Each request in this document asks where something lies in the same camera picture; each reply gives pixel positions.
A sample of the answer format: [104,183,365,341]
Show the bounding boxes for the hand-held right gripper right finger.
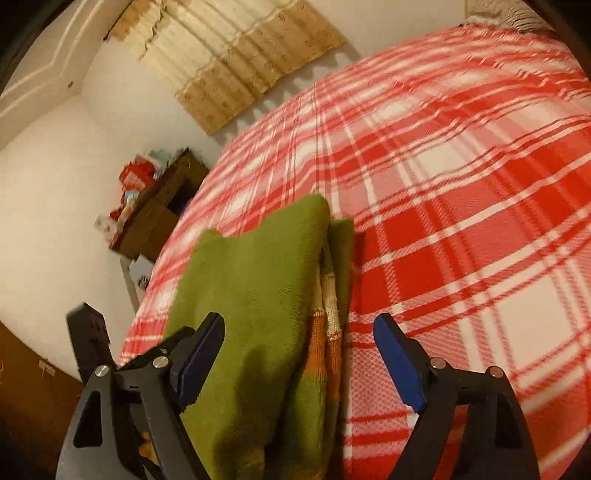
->
[372,313,541,480]

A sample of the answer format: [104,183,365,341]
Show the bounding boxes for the brown wooden door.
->
[0,320,86,480]

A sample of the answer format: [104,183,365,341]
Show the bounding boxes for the red plaid blanket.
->
[117,23,591,480]

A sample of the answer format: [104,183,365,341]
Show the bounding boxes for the white box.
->
[126,257,156,305]

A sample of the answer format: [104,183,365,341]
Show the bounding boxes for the green knitted sweater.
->
[164,194,356,480]

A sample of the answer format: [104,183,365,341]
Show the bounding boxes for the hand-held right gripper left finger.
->
[55,311,227,480]

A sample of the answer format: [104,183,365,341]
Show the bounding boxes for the beige floral curtain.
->
[106,0,346,136]

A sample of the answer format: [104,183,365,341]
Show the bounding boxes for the red gift boxes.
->
[117,159,155,208]

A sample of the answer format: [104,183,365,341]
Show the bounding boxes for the striped floral pillow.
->
[465,0,555,33]

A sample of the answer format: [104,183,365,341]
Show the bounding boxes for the wooden desk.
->
[108,148,209,261]

